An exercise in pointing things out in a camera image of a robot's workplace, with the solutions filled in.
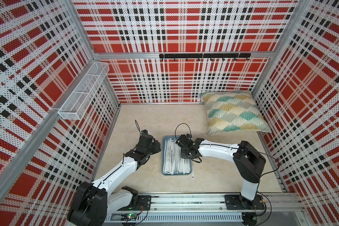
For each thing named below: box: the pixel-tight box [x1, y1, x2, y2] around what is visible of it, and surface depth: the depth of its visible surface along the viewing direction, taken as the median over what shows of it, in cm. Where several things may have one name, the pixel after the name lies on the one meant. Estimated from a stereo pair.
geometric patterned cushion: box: [200, 90, 272, 136], surface depth 95 cm
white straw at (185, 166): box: [179, 157, 191, 175], surface depth 88 cm
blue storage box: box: [161, 135, 193, 176], surface depth 88 cm
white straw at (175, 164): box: [167, 137, 185, 175], surface depth 88 cm
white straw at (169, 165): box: [162, 137, 176, 175], surface depth 90 cm
